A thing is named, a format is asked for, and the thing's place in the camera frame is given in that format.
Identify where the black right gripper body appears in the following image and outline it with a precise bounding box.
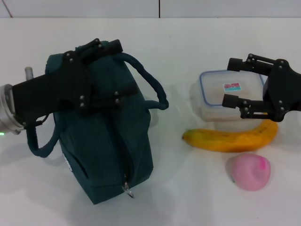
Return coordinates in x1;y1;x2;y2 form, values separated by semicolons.
263;60;301;123

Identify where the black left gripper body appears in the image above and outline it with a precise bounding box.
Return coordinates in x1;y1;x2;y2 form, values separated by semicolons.
11;50;92;128

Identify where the clear blue-rimmed food container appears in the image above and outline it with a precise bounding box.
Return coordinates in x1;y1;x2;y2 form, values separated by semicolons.
196;70;269;122

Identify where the yellow banana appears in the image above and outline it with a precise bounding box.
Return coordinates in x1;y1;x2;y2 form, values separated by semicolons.
182;119;279;153

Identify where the dark teal lunch bag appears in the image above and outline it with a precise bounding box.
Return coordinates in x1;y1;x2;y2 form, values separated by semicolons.
27;40;169;206

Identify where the pink peach toy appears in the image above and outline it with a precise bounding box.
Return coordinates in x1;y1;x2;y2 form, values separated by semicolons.
225;153;271;191

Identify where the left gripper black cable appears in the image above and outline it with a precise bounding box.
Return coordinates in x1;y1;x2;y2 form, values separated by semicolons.
22;114;48;129

